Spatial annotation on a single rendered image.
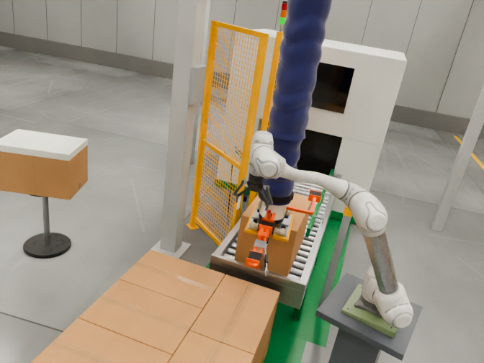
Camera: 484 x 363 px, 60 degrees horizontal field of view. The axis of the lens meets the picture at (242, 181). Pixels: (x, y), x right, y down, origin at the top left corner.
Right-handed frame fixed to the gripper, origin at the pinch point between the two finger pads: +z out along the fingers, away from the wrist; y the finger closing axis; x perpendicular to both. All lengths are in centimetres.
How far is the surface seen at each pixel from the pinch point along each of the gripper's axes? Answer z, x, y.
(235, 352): 81, 12, -8
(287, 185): 6, -57, -7
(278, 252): 60, -66, -9
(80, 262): 135, -74, 162
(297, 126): -33, -53, -6
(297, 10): -94, -48, 4
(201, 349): 81, 19, 10
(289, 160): -11, -55, -6
